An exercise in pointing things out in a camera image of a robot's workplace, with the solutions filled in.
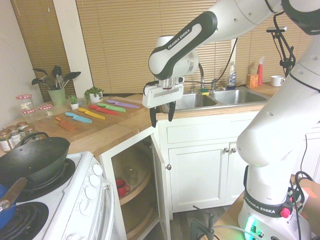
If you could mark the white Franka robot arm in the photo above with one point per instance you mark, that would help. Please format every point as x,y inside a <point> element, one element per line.
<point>275,125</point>

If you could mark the chrome faucet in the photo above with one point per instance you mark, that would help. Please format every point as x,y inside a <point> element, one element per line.
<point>202,75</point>

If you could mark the yellow knife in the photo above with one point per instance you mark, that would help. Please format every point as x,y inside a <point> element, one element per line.
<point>91,113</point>

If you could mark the black table clamp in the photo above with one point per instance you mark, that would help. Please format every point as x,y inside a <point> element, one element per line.
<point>205,225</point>

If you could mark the small succulent white pot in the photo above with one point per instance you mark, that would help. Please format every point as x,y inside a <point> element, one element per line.
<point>74,105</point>

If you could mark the glass shaker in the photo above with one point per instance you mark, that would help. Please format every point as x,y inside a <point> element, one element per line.
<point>37,137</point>

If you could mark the green knife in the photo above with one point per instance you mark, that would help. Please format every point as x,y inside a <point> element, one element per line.
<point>111,107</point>

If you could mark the white false drawer front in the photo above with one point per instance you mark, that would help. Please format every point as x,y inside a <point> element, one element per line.
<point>207,128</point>

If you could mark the orange cardboard box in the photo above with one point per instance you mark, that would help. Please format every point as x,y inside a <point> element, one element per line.
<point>252,81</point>

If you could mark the clear glass jar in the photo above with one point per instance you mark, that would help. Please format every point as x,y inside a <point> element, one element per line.
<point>131,175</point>

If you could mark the red spray bottle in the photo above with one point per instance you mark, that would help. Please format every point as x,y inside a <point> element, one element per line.
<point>260,72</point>

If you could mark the short jar gingham lid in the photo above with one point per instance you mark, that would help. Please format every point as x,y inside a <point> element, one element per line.
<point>46,111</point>
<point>28,116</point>

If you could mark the yellow green sponge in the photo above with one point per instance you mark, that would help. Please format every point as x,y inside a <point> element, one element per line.
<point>204,91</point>

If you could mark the purple knife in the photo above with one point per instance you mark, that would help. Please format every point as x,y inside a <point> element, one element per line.
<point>122,103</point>

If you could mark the narrow wooden window blind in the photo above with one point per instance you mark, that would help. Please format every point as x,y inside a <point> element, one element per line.
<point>37,37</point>

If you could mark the light blue knife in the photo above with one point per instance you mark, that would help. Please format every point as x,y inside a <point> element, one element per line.
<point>77,117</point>

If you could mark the spice jar brown lid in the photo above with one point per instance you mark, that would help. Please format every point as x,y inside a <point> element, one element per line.
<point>22,126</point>
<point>15,135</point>
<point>6,142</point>
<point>30,130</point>

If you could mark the stainless steel double sink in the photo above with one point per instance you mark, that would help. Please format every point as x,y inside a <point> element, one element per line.
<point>237,96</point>

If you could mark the tall jar gingham lid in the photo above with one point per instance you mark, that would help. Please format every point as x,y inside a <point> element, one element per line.
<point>24,102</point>

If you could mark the large wooden cutting board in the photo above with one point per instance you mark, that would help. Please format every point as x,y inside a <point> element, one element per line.
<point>100,125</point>

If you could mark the black camera on stand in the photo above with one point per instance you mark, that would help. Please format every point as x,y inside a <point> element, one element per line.
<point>285,50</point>

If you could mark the red mug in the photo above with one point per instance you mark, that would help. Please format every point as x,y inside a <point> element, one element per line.
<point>121,187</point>

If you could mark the wooden turntable shelf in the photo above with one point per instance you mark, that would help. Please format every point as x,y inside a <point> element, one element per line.
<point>143,222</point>
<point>140,182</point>

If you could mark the white electric stove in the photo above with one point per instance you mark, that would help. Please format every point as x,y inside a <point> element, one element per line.
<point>82,195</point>

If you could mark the white corner cabinet door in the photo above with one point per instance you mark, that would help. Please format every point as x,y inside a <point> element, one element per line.
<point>160,175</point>

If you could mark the round metal door knob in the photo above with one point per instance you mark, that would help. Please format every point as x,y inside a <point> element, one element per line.
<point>233,149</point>
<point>169,166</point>
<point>225,149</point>

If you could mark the leafy plant white pot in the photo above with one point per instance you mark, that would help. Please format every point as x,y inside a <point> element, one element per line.
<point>94,96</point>

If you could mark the black spatula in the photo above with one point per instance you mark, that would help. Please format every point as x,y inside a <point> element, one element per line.
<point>57,72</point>

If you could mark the black slotted spoon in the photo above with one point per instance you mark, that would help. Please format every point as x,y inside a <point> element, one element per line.
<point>72,75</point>

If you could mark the blue dish soap bottle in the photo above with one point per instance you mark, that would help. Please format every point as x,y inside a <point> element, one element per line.
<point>231,77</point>

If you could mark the white mug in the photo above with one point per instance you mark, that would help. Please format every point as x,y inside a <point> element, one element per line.
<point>276,80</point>

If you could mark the wide wooden window blind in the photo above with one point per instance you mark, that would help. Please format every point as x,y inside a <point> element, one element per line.
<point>125,45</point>

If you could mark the orange knife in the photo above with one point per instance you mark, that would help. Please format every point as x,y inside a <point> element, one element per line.
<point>67,125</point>

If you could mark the red knife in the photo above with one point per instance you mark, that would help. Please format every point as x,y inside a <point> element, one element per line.
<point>103,110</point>

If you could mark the black kitchen spoon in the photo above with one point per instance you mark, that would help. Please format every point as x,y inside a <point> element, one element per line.
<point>36,81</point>

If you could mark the white corner cabinet frame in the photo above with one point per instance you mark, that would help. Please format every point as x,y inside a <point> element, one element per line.
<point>106,172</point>

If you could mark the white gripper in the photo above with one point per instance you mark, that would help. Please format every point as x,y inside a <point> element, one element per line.
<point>162,96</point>

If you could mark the black ladle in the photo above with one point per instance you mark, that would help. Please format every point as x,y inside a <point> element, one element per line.
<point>40,71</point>

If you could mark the green utensil holder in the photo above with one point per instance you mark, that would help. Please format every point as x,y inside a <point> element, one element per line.
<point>57,97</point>

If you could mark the white under-sink cabinet door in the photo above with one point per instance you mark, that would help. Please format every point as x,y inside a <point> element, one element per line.
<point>197,177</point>
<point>237,180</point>

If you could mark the blue pot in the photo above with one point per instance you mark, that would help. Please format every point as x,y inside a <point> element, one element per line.
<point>6,215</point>

